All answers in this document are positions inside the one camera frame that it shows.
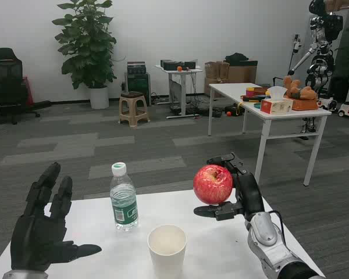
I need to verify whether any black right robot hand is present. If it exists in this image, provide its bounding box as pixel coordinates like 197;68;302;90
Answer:
193;152;265;223

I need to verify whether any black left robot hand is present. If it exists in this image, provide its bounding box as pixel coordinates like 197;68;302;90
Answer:
10;162;102;273

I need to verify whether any red apple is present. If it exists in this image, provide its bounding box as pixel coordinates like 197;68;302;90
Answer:
193;164;234;205

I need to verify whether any long white table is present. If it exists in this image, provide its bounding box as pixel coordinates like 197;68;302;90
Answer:
208;83;333;187

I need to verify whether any clear water bottle green label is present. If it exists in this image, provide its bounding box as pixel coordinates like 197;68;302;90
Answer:
109;162;139;233

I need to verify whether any red white tissue box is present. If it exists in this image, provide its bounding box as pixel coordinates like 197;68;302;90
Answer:
260;86;294;113

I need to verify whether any white paper cup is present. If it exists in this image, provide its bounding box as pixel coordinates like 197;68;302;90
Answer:
147;224;188;279

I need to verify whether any orange basket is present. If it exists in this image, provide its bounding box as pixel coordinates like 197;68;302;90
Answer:
290;97;319;111

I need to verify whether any brown teddy bear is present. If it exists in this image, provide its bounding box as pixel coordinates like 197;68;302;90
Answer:
283;76;318;101

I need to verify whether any low cardboard box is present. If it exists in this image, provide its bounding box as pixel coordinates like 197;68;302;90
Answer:
204;77;222;98

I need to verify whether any large cardboard box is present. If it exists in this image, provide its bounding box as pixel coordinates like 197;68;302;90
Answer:
228;60;258;85

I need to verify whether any open cardboard box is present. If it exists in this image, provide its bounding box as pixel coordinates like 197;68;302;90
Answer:
204;60;230;84

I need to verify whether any black bag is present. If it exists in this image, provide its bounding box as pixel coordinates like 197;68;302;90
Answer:
224;52;250;62

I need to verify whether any small white standing desk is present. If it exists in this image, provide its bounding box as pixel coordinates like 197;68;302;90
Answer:
154;64;204;120

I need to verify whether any beige plastic stool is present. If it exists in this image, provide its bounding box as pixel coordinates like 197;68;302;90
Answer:
118;91;151;129

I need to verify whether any red flat panel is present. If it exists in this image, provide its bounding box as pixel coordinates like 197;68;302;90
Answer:
22;76;35;104

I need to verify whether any white plant pot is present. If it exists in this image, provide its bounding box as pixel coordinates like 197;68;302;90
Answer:
89;85;110;110

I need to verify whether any large black box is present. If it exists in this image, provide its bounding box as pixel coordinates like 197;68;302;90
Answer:
160;59;184;71

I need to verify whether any green black equipment cabinet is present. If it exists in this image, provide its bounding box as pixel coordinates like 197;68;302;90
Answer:
124;72;151;107

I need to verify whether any black office chair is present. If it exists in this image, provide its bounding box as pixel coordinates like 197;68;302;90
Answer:
0;47;52;125

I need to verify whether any black electronic device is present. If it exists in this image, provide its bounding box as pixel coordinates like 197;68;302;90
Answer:
127;61;148;75

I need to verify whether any silver black humanoid robot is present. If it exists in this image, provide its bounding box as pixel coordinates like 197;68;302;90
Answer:
287;0;344;140

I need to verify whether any tall green leafy plant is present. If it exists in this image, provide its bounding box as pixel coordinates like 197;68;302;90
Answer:
51;0;117;90

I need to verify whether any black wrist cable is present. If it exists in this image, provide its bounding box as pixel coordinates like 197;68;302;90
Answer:
269;209;286;244

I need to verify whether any white camera on stand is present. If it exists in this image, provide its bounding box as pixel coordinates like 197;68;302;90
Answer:
292;34;303;53

